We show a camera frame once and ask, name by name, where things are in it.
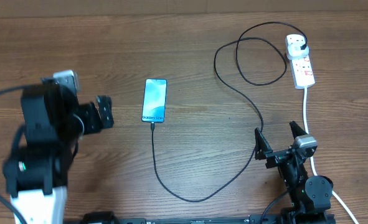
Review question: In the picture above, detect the black ridged right gripper finger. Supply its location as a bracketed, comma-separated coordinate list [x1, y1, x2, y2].
[255, 128, 273, 160]
[290, 121, 308, 146]

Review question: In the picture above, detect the blue Galaxy smartphone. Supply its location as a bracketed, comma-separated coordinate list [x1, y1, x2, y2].
[141, 79, 167, 123]

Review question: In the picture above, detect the black USB charging cable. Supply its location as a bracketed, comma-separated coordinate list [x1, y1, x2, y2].
[150, 21, 309, 203]

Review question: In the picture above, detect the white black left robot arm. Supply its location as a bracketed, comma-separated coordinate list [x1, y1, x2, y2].
[2, 82, 113, 223]

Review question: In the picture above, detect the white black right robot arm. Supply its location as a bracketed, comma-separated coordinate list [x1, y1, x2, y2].
[265, 121, 336, 223]

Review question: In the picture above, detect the white power strip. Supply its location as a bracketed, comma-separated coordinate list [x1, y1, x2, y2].
[285, 34, 315, 89]

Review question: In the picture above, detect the white power strip cord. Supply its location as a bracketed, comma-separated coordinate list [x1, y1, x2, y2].
[302, 86, 360, 224]

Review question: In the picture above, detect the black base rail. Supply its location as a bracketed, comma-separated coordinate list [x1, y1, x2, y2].
[65, 211, 336, 224]

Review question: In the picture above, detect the white wall charger plug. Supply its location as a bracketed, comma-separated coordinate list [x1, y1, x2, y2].
[286, 43, 309, 60]

